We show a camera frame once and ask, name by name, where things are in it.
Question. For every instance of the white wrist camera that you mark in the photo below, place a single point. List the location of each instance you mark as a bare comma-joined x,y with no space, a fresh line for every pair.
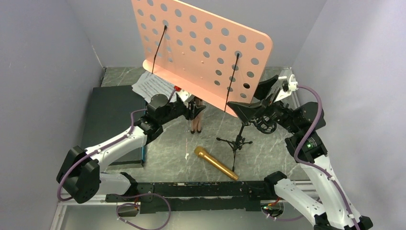
185,96
288,83

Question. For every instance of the pink perforated music stand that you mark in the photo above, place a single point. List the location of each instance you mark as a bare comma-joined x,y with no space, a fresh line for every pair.
209,56

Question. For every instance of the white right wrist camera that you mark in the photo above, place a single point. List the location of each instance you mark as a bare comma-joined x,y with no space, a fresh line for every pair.
288,83

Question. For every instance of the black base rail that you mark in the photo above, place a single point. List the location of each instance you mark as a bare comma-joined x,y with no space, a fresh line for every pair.
196,196

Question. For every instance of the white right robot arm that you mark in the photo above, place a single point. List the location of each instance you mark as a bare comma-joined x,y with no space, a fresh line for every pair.
332,210

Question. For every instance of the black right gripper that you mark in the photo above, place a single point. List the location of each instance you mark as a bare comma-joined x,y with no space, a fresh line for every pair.
246,111

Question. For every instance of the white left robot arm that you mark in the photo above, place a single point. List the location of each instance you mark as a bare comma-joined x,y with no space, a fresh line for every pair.
82,176

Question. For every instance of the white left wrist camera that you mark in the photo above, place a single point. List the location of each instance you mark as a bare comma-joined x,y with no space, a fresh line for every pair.
185,96

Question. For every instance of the gold microphone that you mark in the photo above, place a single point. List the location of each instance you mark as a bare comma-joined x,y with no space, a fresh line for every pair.
204,154

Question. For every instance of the sheet music pages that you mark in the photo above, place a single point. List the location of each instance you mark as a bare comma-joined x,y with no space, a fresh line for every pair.
149,85

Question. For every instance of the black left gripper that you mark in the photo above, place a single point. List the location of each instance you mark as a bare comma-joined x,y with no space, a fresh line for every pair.
195,109

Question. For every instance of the black folder book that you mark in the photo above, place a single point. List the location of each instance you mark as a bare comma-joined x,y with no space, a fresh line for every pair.
109,113

